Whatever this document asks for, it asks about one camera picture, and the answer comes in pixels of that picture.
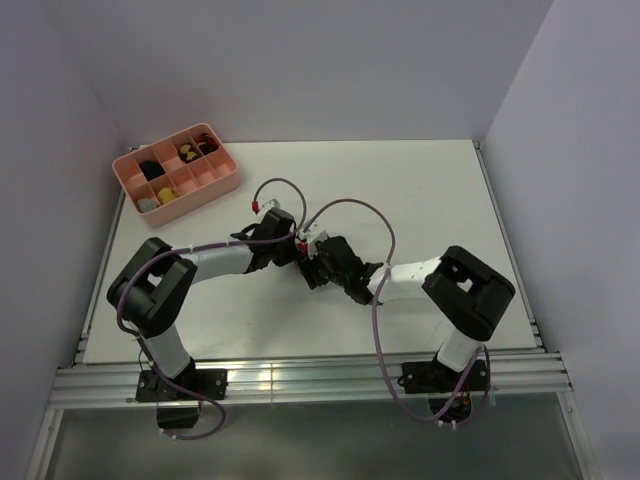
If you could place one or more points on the aluminium front frame rail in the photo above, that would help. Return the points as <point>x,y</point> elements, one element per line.
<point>297,381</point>

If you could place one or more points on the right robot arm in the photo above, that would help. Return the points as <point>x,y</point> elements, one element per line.
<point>469,293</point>

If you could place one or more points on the yellow rolled sock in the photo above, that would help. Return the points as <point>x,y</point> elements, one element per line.
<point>167,195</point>

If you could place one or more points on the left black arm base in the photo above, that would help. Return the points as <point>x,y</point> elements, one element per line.
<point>180,401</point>

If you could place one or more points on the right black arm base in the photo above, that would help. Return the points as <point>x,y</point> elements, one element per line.
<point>468,391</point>

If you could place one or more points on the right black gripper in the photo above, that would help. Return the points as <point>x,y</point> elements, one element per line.
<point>306,266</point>

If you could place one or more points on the grey rolled sock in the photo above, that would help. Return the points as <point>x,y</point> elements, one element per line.
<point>146,205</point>

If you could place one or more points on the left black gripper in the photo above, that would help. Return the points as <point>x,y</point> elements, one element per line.
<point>289,257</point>

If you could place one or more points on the brown and cream rolled sock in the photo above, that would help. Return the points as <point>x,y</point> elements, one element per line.
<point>188,153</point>

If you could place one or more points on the dark red-black rolled sock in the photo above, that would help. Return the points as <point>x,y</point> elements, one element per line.
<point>206,143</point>

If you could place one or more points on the pink plastic divided organizer box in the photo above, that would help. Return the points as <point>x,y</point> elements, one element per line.
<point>198,183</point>

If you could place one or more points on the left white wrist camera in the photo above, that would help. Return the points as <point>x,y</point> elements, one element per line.
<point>258,208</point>

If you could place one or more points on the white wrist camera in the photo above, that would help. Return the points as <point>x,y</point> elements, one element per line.
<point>258,208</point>
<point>312,235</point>

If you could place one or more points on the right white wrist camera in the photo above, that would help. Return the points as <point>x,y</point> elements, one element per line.
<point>312,235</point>

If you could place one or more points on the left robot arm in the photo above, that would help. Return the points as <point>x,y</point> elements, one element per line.
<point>151,289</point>

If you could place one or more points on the black rolled sock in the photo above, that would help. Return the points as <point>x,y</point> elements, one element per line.
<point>151,170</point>

